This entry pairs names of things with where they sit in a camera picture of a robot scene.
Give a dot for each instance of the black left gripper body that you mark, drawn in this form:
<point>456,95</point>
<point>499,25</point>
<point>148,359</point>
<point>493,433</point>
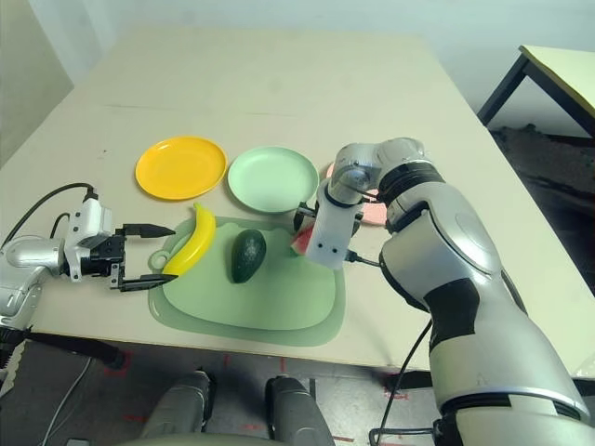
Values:
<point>102,255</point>

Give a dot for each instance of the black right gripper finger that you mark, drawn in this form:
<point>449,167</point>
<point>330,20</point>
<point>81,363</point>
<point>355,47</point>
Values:
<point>302,224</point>
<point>358,224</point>

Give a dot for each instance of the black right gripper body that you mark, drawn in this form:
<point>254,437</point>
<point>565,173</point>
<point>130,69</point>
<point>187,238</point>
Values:
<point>308,210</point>

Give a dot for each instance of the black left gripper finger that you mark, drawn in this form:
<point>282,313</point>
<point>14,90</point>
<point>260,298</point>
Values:
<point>149,281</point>
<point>153,231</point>

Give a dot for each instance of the red toy watermelon slice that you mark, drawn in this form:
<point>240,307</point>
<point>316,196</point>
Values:
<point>301,244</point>

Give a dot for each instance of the dark green toy avocado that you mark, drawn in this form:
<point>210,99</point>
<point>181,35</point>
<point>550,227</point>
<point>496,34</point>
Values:
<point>248,258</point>

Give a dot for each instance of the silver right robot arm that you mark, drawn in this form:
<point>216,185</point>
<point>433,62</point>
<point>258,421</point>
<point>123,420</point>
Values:
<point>465,279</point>

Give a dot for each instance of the pink plastic plate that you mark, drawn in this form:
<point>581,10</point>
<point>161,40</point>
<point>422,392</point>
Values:
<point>374,213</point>

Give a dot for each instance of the dark green cutting mat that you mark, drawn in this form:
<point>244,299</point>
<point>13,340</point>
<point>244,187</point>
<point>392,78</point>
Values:
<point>155,309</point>

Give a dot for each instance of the yellow toy banana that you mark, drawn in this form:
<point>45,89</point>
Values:
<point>197,241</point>

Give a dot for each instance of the mint green plastic plate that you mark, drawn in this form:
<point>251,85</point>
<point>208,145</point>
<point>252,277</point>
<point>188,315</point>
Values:
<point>269,179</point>

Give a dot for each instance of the yellow plastic plate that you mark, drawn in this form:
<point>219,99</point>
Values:
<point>181,167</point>

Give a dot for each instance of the light green cutting board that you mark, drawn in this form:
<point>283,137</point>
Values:
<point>260,302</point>

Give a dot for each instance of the black table base bar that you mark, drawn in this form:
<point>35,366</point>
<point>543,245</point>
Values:
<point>416,378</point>
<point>70,346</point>

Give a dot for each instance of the grey robot left leg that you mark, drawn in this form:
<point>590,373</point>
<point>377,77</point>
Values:
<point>181,404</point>

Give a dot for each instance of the grey robot leg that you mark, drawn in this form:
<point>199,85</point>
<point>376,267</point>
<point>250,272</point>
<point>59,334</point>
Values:
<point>293,411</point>
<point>181,404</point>

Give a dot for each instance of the grey robot torso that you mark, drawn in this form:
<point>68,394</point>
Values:
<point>195,440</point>

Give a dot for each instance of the grey robot right leg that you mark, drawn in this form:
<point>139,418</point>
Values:
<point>293,411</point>

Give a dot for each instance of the yellow-topped black-legged side table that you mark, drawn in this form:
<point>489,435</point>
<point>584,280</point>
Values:
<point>558,74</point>

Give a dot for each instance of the clear plastic bag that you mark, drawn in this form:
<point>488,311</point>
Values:
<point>585,367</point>

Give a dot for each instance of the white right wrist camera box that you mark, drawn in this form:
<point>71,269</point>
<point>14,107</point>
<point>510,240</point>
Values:
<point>330,232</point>

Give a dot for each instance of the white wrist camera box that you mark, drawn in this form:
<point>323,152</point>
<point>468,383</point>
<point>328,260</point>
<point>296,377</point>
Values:
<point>90,220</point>
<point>330,232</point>

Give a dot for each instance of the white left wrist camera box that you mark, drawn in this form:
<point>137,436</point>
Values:
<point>90,220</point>

